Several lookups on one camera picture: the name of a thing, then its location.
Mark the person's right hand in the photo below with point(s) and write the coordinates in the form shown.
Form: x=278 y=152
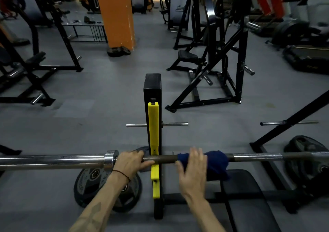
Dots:
x=194 y=175

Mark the person's left hand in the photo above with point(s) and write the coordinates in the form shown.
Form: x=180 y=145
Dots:
x=129 y=162

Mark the blue cleaning cloth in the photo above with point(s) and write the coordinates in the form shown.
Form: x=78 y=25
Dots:
x=216 y=162

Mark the steel barbell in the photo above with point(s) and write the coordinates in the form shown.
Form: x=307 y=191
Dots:
x=51 y=162

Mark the person's left forearm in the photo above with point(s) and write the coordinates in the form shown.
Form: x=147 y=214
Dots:
x=100 y=206

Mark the grey cloth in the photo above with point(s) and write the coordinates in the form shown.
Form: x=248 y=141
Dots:
x=141 y=151

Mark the black grip-hole weight plate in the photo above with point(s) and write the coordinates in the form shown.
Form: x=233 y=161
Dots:
x=128 y=195

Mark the yellow bar hook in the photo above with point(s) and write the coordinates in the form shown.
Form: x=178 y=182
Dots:
x=153 y=123

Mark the black weight plate white lettering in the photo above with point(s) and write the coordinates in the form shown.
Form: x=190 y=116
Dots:
x=84 y=188

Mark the black bench press rack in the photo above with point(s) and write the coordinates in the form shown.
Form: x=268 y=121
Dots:
x=152 y=85

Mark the large black weight plate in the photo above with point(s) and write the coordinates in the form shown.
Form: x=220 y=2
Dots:
x=303 y=170

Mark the small black weight plate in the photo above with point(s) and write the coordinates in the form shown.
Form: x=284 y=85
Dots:
x=126 y=50
x=114 y=52

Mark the black and red lever machine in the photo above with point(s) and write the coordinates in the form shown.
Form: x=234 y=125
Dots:
x=187 y=55

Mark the black squat rack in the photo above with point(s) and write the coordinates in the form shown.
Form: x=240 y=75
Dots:
x=66 y=41

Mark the black incline bench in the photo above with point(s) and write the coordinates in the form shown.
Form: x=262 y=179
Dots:
x=36 y=56

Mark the wide orange pillar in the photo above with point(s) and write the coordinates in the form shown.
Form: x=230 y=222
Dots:
x=115 y=13

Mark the black elliptical trainer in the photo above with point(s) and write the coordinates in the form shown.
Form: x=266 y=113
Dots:
x=288 y=32

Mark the black rack base frame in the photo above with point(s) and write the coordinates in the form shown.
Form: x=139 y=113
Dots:
x=10 y=152

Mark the black plate-loaded machine frame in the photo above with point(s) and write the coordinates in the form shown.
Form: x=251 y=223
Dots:
x=180 y=32

